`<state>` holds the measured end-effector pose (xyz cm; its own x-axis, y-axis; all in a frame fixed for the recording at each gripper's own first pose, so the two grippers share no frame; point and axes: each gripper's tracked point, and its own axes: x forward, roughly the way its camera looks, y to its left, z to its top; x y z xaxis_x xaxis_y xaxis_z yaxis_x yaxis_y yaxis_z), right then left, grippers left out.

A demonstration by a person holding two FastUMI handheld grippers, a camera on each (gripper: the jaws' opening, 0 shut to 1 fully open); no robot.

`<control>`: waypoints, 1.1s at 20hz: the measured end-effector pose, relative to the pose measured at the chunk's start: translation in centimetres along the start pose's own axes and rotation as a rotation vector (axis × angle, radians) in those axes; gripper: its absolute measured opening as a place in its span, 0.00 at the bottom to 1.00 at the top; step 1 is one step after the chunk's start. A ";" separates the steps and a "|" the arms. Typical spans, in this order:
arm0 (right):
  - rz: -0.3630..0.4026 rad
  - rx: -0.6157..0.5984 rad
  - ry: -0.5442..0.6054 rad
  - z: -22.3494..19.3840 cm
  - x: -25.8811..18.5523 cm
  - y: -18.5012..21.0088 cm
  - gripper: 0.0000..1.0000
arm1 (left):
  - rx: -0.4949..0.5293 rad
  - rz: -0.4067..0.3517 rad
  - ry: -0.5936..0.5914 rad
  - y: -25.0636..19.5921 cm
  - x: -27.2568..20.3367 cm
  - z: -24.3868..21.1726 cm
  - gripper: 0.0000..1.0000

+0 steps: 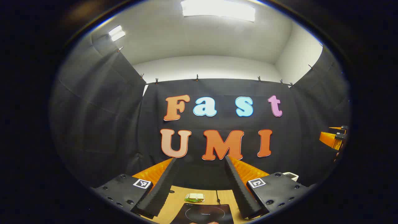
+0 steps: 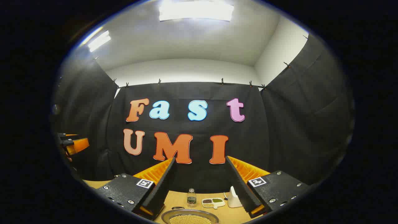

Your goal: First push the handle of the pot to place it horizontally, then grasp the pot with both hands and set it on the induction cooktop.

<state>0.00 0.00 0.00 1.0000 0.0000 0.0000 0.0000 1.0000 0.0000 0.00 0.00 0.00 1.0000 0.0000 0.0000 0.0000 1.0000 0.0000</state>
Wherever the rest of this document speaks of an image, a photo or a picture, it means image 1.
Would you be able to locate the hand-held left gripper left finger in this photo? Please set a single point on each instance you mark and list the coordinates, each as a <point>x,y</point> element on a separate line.
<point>161,186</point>

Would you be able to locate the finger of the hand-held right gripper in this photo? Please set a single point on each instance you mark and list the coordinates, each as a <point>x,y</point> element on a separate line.
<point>339,128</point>
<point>329,139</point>

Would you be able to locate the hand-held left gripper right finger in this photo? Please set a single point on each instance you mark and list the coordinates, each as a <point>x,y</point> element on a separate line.
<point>241,189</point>

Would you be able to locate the black induction cooktop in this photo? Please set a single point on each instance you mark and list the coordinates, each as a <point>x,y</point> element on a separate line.
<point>192,216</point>

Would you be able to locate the sandwich with lettuce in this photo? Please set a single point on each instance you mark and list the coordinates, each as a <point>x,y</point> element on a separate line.
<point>195,197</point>

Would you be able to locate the white toaster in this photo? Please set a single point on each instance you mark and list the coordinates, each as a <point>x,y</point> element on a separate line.
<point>292,176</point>

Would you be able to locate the black backdrop cloth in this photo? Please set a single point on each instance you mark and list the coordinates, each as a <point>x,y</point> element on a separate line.
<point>124,124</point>

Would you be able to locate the row of cloth clips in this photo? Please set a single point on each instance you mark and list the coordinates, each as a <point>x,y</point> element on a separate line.
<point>197,77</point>

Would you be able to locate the small ceiling light panel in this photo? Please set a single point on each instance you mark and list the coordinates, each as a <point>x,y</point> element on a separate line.
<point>117,33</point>

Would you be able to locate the large ceiling light panel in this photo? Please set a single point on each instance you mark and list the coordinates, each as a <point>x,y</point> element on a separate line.
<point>217,9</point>

